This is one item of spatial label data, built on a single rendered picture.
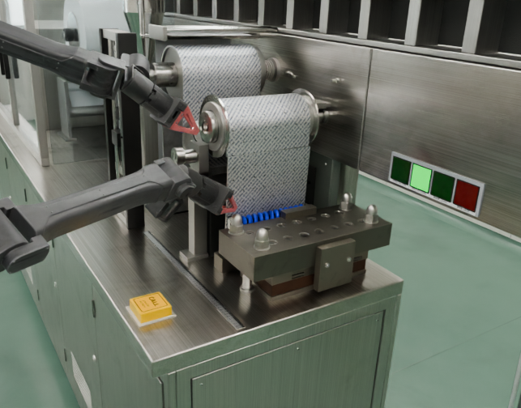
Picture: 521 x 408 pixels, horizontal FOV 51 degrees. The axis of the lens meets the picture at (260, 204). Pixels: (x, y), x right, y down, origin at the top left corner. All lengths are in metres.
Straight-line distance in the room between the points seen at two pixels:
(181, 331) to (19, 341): 1.74
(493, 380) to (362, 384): 1.28
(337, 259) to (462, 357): 1.60
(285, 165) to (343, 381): 0.56
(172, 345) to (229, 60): 0.77
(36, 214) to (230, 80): 0.76
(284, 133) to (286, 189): 0.15
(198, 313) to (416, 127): 0.62
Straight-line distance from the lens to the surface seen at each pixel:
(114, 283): 1.33
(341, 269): 1.29
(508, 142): 1.11
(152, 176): 1.06
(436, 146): 1.21
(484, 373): 2.73
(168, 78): 1.47
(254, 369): 1.23
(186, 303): 1.24
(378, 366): 1.51
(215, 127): 1.26
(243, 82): 1.52
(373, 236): 1.35
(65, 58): 1.20
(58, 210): 0.92
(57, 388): 2.50
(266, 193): 1.35
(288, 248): 1.19
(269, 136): 1.31
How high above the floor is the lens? 1.55
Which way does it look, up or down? 21 degrees down
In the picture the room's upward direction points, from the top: 2 degrees clockwise
